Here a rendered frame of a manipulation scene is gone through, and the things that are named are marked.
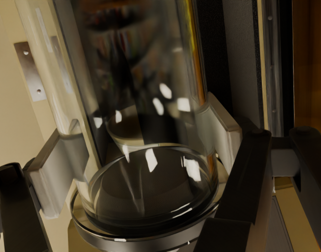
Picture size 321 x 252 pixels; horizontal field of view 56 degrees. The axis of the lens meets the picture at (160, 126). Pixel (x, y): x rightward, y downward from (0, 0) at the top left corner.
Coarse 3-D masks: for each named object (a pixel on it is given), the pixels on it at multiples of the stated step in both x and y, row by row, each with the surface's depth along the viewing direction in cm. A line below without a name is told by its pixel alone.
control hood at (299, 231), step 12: (276, 180) 43; (288, 180) 42; (276, 192) 41; (288, 192) 41; (288, 204) 40; (300, 204) 40; (288, 216) 40; (300, 216) 40; (72, 228) 41; (288, 228) 39; (300, 228) 39; (72, 240) 41; (300, 240) 39; (312, 240) 38
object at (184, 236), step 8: (208, 216) 16; (200, 224) 16; (80, 232) 18; (184, 232) 16; (192, 232) 16; (88, 240) 17; (96, 240) 17; (104, 240) 16; (152, 240) 16; (160, 240) 16; (168, 240) 16; (176, 240) 16; (184, 240) 16; (104, 248) 17; (112, 248) 16; (120, 248) 16; (128, 248) 16; (136, 248) 16; (144, 248) 16; (152, 248) 16; (160, 248) 16
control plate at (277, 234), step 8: (272, 200) 41; (272, 208) 40; (272, 216) 40; (280, 216) 40; (272, 224) 39; (280, 224) 39; (272, 232) 39; (280, 232) 39; (272, 240) 39; (280, 240) 39; (288, 240) 39; (184, 248) 39; (192, 248) 39; (272, 248) 38; (280, 248) 38; (288, 248) 38
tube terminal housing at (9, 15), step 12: (0, 0) 33; (12, 0) 33; (0, 12) 34; (12, 12) 34; (12, 24) 34; (12, 36) 35; (24, 36) 35; (12, 48) 35; (264, 72) 38; (264, 84) 39; (264, 96) 39; (36, 108) 38; (48, 108) 38; (264, 108) 40; (48, 120) 39; (264, 120) 40; (48, 132) 39; (72, 180) 42
